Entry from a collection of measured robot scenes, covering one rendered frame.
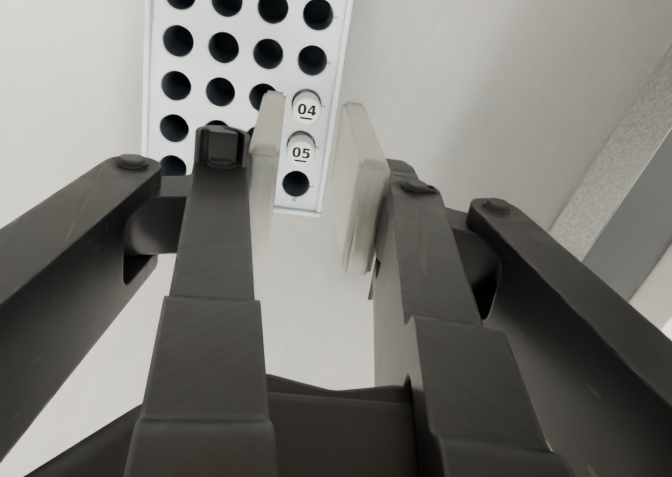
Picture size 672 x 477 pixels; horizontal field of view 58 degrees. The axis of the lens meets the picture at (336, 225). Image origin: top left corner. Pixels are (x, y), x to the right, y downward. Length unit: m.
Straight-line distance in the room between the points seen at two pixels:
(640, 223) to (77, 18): 0.26
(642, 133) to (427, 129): 0.97
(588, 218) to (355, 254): 1.14
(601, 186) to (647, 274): 1.02
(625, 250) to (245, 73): 0.17
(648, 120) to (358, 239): 1.13
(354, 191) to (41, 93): 0.21
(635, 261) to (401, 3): 0.16
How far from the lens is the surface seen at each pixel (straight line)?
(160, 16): 0.27
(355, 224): 0.15
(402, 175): 0.17
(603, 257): 0.27
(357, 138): 0.17
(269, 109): 0.18
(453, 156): 0.33
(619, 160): 1.26
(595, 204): 1.28
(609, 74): 0.34
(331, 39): 0.27
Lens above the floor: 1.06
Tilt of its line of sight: 66 degrees down
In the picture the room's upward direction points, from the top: 173 degrees clockwise
